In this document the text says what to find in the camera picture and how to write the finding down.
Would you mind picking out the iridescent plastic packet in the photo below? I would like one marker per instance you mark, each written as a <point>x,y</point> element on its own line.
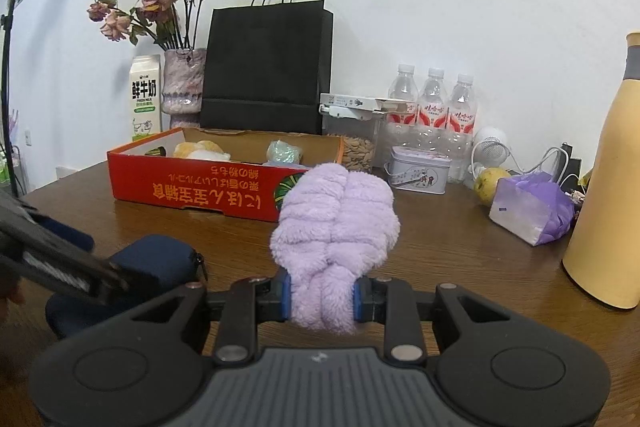
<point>284,154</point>

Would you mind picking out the white green milk carton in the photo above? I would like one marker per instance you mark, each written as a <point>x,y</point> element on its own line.
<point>145,102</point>

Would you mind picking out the yellow thermos jug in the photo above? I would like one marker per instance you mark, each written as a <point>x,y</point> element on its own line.
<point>610,207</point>

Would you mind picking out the silver printed tin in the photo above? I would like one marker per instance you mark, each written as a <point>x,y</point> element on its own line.
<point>417,172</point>

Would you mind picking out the white flat carton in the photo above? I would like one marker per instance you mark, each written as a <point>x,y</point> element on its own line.
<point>357,103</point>

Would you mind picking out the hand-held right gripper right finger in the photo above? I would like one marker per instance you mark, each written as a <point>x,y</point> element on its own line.
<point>358,302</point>

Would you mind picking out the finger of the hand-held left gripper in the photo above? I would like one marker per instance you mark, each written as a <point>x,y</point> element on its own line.
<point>67,233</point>
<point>60,267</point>

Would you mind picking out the yellow white hamster plush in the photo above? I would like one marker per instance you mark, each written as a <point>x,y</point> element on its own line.
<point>200,151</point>

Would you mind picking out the small white fan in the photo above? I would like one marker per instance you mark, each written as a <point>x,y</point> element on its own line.
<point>491,149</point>

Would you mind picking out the navy zip pouch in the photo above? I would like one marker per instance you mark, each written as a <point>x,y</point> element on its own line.
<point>160,262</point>

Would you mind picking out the black charger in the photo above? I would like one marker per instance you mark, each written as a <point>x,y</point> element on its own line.
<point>571,164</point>

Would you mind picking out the white wall socket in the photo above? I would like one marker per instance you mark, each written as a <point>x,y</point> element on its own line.
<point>28,137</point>

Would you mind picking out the small colourful packet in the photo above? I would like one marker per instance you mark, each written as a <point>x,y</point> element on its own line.
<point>583,189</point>

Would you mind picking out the clear jar of nuts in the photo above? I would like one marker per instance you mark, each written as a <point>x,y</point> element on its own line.
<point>357,152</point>

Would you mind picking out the yellow green pear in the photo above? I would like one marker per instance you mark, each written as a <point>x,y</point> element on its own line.
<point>490,187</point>

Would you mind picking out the purple white gift bag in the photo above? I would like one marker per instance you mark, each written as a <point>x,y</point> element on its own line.
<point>530,207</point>

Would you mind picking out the red cardboard box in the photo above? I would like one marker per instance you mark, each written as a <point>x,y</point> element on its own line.
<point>200,197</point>

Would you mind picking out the lilac fluffy cloth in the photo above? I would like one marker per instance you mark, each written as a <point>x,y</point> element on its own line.
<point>335,227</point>

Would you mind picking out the black light stand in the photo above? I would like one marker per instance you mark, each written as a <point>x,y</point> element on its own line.
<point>10,32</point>

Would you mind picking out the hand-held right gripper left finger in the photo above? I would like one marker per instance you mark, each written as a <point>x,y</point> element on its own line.
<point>286,302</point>

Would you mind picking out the pink marbled vase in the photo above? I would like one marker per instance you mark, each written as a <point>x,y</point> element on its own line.
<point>184,87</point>

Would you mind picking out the black paper bag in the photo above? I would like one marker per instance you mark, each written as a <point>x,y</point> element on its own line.
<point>267,67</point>

